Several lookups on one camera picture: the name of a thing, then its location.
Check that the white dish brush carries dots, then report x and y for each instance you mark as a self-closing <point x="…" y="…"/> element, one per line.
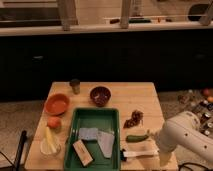
<point x="124" y="155"/>

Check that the orange fruit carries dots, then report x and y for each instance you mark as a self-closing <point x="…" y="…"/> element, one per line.
<point x="54" y="122"/>

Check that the green plastic tray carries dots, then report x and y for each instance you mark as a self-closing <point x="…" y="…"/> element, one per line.
<point x="104" y="119"/>

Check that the yellow corn cob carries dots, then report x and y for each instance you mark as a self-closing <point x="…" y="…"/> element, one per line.
<point x="50" y="139"/>

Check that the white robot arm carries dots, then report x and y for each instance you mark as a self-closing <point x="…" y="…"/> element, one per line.
<point x="183" y="129"/>

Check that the wooden block brush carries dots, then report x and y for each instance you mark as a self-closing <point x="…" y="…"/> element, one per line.
<point x="82" y="152"/>

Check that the green chili pepper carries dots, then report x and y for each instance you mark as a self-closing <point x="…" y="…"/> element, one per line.
<point x="136" y="138"/>

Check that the spice bottle rack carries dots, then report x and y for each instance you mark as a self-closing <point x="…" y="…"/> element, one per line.
<point x="200" y="102"/>

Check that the dried red chili bunch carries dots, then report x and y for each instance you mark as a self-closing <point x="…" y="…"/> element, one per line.
<point x="136" y="119"/>

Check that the black pole stand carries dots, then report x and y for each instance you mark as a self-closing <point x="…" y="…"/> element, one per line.
<point x="20" y="148"/>

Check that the grey cloth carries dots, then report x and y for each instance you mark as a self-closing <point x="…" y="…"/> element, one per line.
<point x="105" y="142"/>

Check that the purple bowl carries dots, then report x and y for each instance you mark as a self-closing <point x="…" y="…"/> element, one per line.
<point x="100" y="96"/>

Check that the orange bowl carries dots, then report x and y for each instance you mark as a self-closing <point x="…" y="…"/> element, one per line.
<point x="56" y="104"/>

